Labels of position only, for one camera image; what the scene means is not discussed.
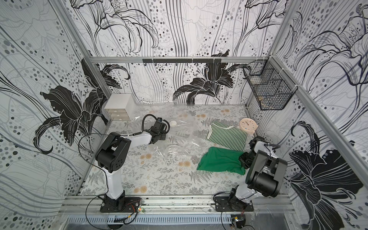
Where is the green white striped top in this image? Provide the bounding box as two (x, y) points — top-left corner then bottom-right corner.
(206, 121), (247, 151)

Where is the green tank top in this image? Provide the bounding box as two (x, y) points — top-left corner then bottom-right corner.
(197, 147), (246, 175)

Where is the clear plastic vacuum bag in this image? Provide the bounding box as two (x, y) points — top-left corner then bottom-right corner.
(125, 103), (206, 160)

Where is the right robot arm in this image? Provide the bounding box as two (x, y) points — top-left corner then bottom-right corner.
(230, 136), (288, 204)

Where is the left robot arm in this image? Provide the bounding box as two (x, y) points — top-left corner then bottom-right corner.
(95, 114), (170, 211)

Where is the pink round clock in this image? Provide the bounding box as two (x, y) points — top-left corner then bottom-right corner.
(239, 118), (258, 135)

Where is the white three-drawer organizer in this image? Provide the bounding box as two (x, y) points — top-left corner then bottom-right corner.
(104, 94), (136, 121)

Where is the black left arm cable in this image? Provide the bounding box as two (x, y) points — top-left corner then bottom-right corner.
(140, 113), (171, 134)

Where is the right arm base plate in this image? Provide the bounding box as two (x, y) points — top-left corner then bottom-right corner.
(213, 196), (254, 212)

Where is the black wire basket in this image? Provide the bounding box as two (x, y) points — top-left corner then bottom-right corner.
(242, 57), (294, 111)

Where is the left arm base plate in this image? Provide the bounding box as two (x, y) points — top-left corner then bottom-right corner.
(100, 196), (142, 213)

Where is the white cable duct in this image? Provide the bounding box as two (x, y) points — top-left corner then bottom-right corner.
(67, 214), (232, 225)

